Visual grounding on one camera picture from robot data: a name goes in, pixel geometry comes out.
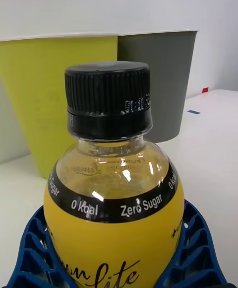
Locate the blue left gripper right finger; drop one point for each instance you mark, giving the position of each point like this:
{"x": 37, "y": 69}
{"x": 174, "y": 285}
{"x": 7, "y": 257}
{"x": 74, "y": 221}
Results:
{"x": 196, "y": 248}

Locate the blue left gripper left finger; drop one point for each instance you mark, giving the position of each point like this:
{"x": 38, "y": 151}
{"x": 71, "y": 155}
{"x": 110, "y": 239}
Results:
{"x": 32, "y": 255}

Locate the yellow label plastic bottle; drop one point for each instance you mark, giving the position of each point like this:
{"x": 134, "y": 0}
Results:
{"x": 112, "y": 238}

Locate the yellow-green plastic waste bin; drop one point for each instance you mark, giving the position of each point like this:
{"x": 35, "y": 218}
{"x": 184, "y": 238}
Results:
{"x": 49, "y": 99}

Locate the grey plastic waste bin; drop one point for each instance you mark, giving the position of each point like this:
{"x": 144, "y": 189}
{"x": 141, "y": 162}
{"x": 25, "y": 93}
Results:
{"x": 168, "y": 74}

